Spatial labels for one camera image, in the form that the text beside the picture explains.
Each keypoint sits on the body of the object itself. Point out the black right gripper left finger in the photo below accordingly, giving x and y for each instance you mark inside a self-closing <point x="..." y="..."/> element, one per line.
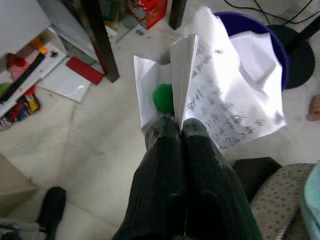
<point x="157" y="187"/>

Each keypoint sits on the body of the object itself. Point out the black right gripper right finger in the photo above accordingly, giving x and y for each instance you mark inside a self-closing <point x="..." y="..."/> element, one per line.
<point x="212" y="195"/>

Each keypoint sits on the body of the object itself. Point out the green pompom ball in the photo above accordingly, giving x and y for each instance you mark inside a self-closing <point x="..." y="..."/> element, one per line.
<point x="162" y="98"/>

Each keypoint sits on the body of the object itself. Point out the white handwritten paper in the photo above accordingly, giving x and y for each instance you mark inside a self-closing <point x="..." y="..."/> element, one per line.
<point x="225" y="87"/>

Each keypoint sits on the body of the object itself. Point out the grey quilted mattress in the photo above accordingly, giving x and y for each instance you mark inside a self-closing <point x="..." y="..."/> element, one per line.
<point x="275" y="200"/>

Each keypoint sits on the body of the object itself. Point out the red flat folder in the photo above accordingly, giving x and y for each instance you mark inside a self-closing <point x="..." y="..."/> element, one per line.
<point x="85" y="70"/>

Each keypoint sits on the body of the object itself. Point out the white flat sheet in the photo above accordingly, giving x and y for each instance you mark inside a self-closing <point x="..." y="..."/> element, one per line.
<point x="65" y="85"/>

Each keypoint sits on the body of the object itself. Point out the multicolour toy blocks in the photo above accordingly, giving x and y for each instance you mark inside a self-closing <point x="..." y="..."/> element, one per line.
<point x="22" y="110"/>

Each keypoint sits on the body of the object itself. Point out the dark wooden table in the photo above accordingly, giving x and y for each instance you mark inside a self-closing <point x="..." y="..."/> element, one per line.
<point x="102" y="40"/>

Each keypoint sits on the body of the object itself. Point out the grey standing fan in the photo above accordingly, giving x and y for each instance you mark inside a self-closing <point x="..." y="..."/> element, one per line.
<point x="300" y="62"/>

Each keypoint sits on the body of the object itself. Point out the purple plastic waste bin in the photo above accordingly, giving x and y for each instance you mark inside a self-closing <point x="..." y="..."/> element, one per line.
<point x="245" y="26"/>

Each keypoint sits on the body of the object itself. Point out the long black bar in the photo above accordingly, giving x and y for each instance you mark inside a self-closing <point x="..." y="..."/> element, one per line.
<point x="22" y="77"/>

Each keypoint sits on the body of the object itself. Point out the red printed box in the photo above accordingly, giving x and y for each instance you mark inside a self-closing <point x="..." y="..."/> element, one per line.
<point x="150" y="12"/>

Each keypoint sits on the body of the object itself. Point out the orange toy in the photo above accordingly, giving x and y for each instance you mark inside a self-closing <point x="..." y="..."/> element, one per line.
<point x="40" y="46"/>

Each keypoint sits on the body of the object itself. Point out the dark green box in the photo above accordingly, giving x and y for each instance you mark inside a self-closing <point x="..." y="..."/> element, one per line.
<point x="108" y="10"/>

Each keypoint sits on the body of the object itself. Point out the red cone toy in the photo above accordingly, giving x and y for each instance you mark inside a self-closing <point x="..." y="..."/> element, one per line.
<point x="16" y="62"/>

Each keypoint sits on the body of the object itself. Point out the white shelf unit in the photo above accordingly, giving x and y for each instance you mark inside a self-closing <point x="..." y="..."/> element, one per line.
<point x="20" y="20"/>

